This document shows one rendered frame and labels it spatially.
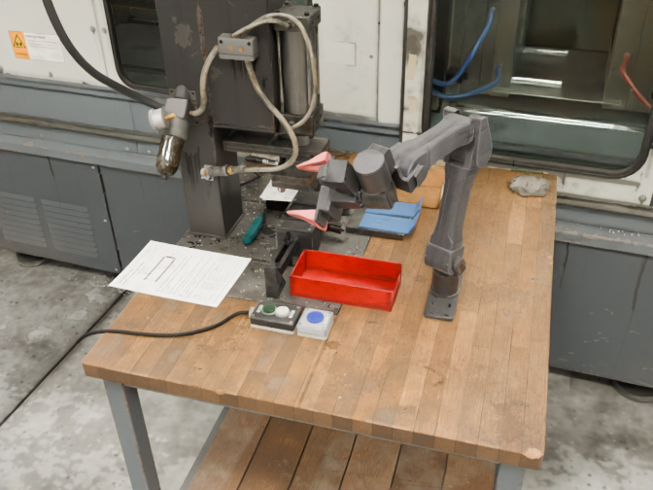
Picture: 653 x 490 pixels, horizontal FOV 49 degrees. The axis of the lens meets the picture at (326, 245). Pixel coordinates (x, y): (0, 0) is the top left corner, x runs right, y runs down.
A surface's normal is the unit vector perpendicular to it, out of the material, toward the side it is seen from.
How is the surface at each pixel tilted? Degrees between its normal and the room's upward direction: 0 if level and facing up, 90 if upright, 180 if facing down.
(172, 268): 0
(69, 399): 0
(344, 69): 90
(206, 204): 90
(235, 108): 90
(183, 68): 90
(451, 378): 0
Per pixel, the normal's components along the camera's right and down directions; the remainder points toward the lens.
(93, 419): -0.02, -0.83
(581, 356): -0.33, 0.53
